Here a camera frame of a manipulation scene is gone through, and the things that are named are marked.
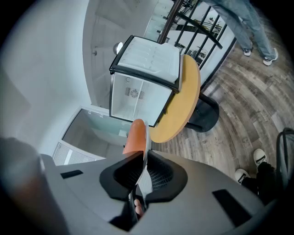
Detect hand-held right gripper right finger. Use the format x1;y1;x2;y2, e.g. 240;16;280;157
137;120;188;204

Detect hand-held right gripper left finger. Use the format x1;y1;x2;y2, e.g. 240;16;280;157
99;151;147;200

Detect large black panel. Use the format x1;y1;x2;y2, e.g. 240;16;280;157
108;34;184;128

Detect person's right hand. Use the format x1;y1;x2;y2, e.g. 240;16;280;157
134;198;146;220

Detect white ribbed panel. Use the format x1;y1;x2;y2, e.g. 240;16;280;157
52;141;97;166

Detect frosted glass door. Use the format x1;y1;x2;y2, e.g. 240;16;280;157
61;105;130;159

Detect round wooden table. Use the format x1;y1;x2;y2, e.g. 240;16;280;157
148;54;202;144

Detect black round table base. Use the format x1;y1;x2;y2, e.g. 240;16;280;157
185;91;220;133

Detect white shoe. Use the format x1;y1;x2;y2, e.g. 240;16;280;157
253;148;272;168
234;168;251;185

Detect person's black trousers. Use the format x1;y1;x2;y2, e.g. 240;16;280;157
241;161;277;205

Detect round silver fixture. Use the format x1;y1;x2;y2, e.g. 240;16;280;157
113;42;124;55

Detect black office chair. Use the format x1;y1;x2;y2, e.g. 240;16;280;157
158;0;237;89

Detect black chair frame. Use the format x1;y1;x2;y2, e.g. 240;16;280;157
276;128;294;185

